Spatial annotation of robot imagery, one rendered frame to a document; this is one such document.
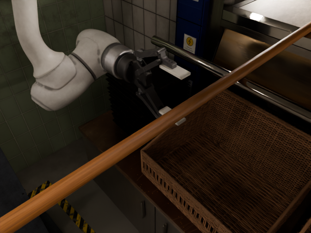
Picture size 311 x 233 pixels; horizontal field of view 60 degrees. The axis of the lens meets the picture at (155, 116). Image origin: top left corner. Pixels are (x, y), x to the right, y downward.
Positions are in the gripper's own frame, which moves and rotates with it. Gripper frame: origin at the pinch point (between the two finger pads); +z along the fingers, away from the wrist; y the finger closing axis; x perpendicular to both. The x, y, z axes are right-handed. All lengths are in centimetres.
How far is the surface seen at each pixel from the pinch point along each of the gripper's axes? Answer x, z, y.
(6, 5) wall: -1, -120, 10
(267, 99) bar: -18.8, 12.5, 2.9
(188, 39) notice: -54, -44, 18
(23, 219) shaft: 39.3, 4.6, -0.5
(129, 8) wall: -57, -92, 17
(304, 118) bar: -18.7, 22.2, 3.1
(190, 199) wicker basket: -6.4, 3.0, 47.1
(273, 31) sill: -56, -7, 3
